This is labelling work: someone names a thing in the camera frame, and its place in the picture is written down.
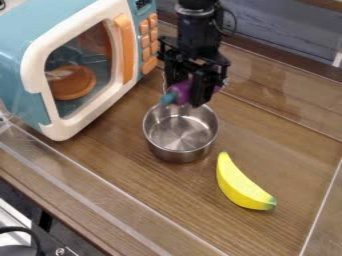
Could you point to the purple toy eggplant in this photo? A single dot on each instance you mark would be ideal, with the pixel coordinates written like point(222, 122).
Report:
point(178, 94)

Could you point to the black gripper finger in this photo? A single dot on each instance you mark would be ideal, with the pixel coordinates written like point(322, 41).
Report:
point(178, 68)
point(207, 82)

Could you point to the orange microwave turntable plate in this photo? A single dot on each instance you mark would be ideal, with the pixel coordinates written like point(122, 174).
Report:
point(71, 81)

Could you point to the small silver pot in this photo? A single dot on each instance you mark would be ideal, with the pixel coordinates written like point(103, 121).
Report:
point(181, 132)

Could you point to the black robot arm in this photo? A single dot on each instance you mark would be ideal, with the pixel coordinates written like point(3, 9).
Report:
point(198, 4)

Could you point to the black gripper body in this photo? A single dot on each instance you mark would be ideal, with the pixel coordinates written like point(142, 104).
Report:
point(198, 37)

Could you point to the blue white toy microwave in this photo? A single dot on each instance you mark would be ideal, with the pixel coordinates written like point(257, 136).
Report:
point(108, 35)

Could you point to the yellow toy banana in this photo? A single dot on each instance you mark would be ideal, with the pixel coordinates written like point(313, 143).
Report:
point(239, 189)

